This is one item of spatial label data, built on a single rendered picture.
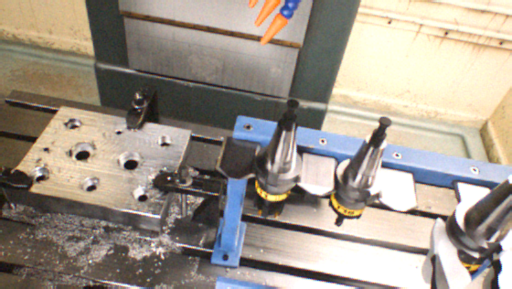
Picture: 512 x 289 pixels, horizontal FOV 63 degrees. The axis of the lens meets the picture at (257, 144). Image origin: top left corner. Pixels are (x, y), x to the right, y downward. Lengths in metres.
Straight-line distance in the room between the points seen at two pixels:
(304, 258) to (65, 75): 1.24
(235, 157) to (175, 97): 0.73
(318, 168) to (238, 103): 0.69
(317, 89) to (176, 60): 0.40
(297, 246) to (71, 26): 1.25
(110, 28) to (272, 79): 0.46
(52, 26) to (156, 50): 0.71
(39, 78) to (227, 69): 0.86
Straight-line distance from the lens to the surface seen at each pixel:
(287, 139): 0.52
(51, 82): 1.77
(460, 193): 0.65
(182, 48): 1.15
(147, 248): 0.86
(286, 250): 0.87
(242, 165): 0.57
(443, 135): 1.78
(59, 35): 1.83
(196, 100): 1.27
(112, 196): 0.82
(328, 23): 1.09
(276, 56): 1.11
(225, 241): 0.82
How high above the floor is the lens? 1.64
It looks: 46 degrees down
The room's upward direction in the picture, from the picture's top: 10 degrees clockwise
